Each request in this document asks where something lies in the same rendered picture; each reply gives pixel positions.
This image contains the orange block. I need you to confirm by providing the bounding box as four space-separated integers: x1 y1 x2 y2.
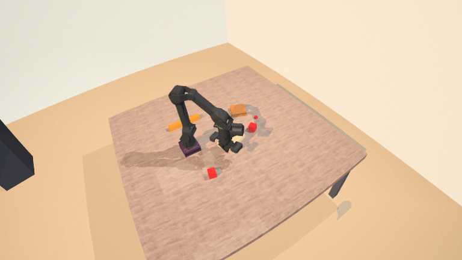
230 104 247 117

